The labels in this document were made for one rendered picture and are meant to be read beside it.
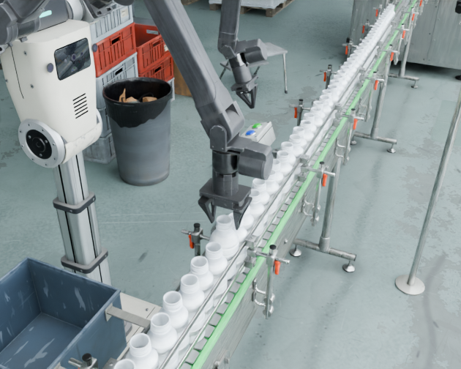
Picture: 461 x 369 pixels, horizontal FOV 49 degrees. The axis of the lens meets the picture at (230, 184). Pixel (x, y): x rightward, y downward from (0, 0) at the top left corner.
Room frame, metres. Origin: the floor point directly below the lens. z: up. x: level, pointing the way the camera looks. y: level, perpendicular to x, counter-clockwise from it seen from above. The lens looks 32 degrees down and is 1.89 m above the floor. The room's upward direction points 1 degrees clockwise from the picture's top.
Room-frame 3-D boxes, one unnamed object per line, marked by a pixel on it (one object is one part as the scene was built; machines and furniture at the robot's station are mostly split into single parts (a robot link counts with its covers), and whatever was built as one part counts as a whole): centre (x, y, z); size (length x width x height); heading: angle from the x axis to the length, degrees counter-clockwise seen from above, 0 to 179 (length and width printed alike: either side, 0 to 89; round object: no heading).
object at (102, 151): (3.55, 1.01, 0.11); 0.61 x 0.41 x 0.22; 162
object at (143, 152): (3.09, 0.61, 0.32); 0.45 x 0.45 x 0.64
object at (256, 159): (0.92, -0.03, 1.39); 0.12 x 0.09 x 0.12; 67
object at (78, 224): (1.40, 0.52, 0.74); 0.11 x 0.11 x 0.40; 67
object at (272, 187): (1.21, -0.11, 1.08); 0.06 x 0.06 x 0.17
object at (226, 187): (0.94, 0.01, 1.30); 0.10 x 0.07 x 0.07; 67
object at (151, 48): (4.24, 0.82, 0.55); 0.61 x 0.41 x 0.22; 160
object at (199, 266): (0.83, 0.06, 1.08); 0.06 x 0.06 x 0.17
